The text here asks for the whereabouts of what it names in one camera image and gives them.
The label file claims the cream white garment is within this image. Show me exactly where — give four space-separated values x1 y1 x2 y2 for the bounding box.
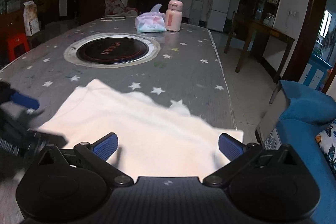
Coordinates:
40 79 228 179

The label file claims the red plastic stool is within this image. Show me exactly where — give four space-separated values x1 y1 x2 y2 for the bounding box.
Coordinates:
6 32 30 62

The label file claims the printed paper bag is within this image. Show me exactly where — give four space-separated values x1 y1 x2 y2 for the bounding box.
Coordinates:
23 1 40 36

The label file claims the blue sofa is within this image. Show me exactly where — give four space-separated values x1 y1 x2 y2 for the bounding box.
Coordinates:
276 80 335 223

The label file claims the patterned cushion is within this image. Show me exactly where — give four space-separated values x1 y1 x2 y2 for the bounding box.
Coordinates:
315 121 336 176

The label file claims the round induction cooktop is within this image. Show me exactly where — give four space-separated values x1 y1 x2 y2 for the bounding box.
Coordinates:
63 32 161 69

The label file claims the dark wooden side table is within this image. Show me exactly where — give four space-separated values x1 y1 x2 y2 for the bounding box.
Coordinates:
224 12 295 83

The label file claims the dark phone on table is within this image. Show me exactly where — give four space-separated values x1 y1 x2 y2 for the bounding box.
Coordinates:
100 16 126 21

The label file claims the wet wipes pack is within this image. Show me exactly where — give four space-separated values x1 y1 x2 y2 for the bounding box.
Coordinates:
135 4 166 33

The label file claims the water dispenser with bottle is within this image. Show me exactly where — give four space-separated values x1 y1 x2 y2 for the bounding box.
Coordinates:
189 0 203 26

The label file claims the pink thermos bottle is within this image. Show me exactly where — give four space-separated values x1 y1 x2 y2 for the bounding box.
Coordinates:
165 0 183 32

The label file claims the white refrigerator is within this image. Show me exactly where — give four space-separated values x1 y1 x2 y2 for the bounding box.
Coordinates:
207 0 231 32

